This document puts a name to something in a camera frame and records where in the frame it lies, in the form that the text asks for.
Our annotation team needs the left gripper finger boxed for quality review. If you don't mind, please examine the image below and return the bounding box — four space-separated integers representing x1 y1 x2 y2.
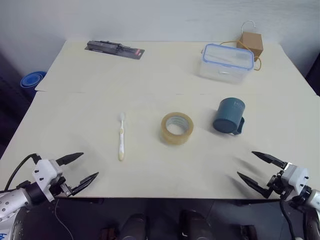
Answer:
70 171 100 197
55 152 85 166

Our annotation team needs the thin black wire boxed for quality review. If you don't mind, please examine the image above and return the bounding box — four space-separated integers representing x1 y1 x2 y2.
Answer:
54 198 74 240

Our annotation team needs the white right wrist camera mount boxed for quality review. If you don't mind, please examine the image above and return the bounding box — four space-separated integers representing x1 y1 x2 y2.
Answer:
280 163 310 195

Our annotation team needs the dark teal plastic mug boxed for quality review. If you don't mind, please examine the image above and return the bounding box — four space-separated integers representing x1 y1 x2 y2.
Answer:
212 97 246 137

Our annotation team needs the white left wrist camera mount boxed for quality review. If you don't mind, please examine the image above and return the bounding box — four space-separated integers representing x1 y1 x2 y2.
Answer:
31 158 63 202

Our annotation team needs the black tool on packaging card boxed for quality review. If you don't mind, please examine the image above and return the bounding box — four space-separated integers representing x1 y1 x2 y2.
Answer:
84 39 146 61

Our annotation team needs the white yellow toothbrush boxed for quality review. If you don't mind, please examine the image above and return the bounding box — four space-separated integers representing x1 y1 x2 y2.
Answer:
117 112 127 162

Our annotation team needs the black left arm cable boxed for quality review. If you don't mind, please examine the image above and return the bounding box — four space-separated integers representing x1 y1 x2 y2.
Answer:
3 153 43 192

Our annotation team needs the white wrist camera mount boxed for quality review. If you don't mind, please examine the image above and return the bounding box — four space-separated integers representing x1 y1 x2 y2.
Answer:
31 158 63 202
280 163 310 195

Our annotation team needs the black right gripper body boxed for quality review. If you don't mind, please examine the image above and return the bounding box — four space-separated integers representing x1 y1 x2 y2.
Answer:
265 161 294 201

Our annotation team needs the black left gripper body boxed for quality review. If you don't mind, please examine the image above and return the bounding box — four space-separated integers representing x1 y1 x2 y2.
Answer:
49 176 76 198

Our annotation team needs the yellow cord loop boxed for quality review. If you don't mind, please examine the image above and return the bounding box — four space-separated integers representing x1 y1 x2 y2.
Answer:
219 39 263 72

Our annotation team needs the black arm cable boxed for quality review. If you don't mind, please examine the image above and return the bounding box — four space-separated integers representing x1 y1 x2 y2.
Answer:
279 196 297 240
3 153 43 192

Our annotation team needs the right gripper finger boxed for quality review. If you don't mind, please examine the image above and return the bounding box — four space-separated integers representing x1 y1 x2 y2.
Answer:
236 171 273 200
251 150 289 171

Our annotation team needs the clear brown tape roll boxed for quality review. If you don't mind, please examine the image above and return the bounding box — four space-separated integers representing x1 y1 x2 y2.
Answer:
160 111 195 146

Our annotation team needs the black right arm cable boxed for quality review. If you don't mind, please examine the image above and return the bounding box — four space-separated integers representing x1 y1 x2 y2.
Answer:
279 196 297 240

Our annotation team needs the brown cardboard box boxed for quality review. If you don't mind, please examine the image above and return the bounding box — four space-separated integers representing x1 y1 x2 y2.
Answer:
236 31 265 59

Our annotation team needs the clear container with blue-rimmed lid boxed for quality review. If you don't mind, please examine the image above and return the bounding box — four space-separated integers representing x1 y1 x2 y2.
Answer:
198 43 255 85

